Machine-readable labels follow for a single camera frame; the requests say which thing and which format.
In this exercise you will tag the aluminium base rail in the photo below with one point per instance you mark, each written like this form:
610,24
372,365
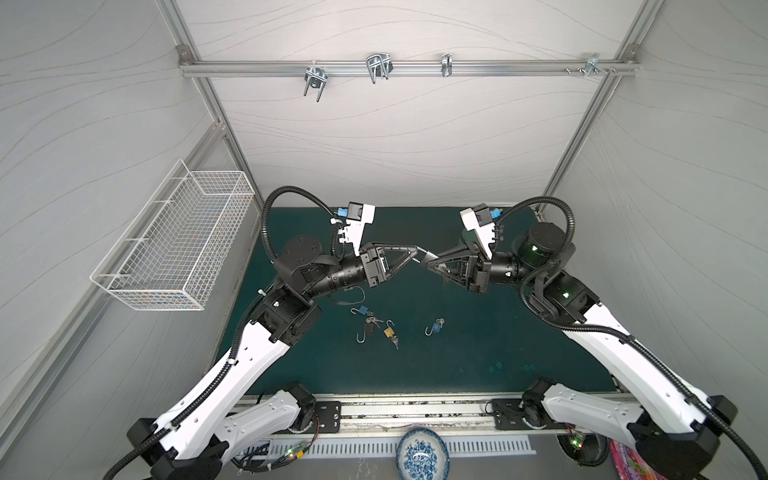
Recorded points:
448,414

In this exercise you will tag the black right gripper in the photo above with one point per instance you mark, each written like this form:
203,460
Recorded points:
477,273

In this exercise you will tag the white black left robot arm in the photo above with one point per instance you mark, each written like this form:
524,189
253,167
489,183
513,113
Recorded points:
200,433

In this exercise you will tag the metal hook clamp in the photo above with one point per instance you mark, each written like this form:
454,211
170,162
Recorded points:
446,65

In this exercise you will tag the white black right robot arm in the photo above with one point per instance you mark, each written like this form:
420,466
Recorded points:
675,427

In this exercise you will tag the white wire basket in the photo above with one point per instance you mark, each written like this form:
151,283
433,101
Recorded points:
170,255

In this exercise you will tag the small blue padlock left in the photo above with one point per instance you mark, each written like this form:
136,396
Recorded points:
362,310

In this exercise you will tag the metal bracket clamp right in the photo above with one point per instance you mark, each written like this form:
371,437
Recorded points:
591,67

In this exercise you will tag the metal U-bolt clamp left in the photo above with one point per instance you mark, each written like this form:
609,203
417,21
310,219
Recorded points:
316,79

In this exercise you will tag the brass padlock with keys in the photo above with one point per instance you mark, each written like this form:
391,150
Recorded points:
391,334

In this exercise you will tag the aluminium top crossbar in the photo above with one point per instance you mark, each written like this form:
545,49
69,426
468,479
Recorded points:
192,67

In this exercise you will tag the pink Fox's candy bag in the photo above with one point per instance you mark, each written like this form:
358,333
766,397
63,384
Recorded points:
629,465

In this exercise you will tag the metal U-bolt clamp middle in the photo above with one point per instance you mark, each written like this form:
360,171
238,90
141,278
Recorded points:
379,65

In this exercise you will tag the blue white patterned plate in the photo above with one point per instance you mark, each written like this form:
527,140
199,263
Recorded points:
421,454

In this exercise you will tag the blue padlock with keys right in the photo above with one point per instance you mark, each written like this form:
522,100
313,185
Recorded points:
435,328

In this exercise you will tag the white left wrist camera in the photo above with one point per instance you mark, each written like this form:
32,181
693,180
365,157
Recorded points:
351,221

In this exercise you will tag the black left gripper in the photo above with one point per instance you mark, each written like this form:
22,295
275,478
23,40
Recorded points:
374,271

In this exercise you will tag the white slotted cable duct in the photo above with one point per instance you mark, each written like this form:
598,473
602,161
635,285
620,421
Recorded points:
385,447

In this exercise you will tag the metal u-bolt clamp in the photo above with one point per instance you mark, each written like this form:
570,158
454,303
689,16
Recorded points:
379,65
316,79

